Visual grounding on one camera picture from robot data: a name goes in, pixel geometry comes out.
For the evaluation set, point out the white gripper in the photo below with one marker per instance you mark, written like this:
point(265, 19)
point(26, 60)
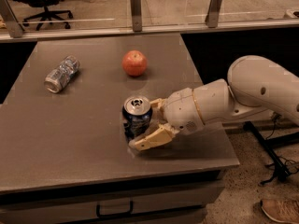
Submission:
point(180, 110)

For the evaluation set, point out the blue pepsi can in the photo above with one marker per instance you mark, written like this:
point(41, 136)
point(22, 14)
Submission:
point(137, 113)

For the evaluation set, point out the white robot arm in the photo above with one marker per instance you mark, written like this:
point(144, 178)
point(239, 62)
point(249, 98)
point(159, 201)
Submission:
point(253, 84)

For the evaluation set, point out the silver redbull can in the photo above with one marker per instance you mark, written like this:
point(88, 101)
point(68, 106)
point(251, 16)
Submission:
point(57, 79)

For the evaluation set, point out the red apple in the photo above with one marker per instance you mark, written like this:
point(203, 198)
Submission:
point(134, 63)

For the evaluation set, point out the grey cabinet drawer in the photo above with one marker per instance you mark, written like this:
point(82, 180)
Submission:
point(176, 204)

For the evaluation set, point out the black stand base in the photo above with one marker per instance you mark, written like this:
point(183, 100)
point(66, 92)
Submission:
point(282, 168)

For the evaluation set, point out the tan sneaker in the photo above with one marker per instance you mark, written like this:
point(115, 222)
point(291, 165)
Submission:
point(286, 212)

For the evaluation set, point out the black drawer handle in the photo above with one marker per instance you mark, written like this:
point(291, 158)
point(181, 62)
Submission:
point(114, 209)

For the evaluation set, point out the right metal bracket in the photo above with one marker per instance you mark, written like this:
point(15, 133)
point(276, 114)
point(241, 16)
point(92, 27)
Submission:
point(212, 16)

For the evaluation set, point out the metal bracket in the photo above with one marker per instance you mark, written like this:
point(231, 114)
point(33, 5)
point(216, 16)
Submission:
point(136, 14)
point(14, 28)
point(212, 16)

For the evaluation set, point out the middle metal bracket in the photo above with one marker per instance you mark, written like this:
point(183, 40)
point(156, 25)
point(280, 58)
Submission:
point(136, 14)

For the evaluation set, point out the left metal bracket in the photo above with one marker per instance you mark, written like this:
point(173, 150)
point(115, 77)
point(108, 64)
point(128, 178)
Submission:
point(14, 28)

